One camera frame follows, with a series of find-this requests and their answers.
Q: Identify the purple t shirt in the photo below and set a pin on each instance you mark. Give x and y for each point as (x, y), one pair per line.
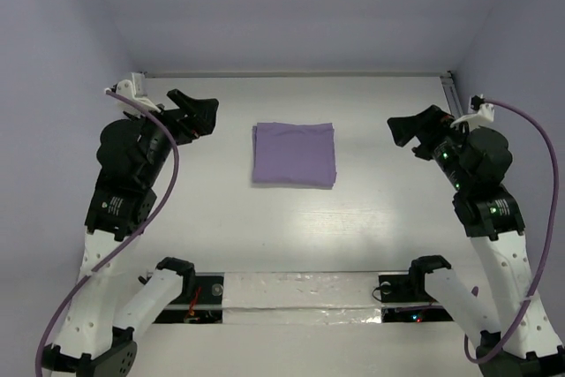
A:
(294, 154)

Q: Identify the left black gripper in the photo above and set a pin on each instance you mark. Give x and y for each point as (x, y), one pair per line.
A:
(199, 121)

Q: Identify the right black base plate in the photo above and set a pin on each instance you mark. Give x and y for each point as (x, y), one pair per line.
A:
(401, 302)

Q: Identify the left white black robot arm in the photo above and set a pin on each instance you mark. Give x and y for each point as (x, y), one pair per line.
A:
(89, 333)

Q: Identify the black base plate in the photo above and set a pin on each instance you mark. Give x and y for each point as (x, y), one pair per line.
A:
(204, 306)
(401, 302)

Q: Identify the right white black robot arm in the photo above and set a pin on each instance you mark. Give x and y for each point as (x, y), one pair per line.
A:
(516, 338)

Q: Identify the aluminium rail on right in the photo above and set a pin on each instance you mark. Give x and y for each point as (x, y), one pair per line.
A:
(451, 95)

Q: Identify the silver foil strip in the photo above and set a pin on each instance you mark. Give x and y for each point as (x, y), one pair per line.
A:
(300, 299)

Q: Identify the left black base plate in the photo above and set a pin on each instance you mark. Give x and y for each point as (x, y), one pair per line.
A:
(204, 306)

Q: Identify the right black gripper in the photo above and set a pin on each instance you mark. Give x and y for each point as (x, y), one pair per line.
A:
(425, 134)

